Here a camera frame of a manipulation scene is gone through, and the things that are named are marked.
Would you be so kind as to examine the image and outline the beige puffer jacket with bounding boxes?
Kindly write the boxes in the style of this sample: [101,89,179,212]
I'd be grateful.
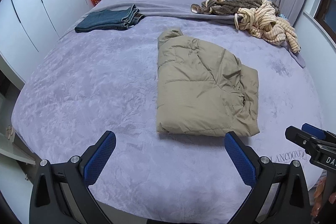
[156,28,260,136]

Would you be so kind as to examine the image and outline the right hand with painted nails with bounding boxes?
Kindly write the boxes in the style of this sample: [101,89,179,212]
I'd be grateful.
[311,176,335,218]

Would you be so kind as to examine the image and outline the dark framed window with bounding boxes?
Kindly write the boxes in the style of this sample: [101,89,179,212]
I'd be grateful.
[314,0,336,43]

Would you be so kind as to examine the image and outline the brown and cream striped garment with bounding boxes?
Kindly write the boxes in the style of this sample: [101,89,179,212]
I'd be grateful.
[191,0,301,53]

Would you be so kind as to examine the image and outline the folded blue jeans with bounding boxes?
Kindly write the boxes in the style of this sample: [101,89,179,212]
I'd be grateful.
[75,5,145,33]

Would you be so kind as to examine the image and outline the white wardrobe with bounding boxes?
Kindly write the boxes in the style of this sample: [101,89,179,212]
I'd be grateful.
[1,0,92,89]

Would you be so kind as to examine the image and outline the lilac blanket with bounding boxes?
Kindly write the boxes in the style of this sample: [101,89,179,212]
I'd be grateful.
[82,0,305,68]

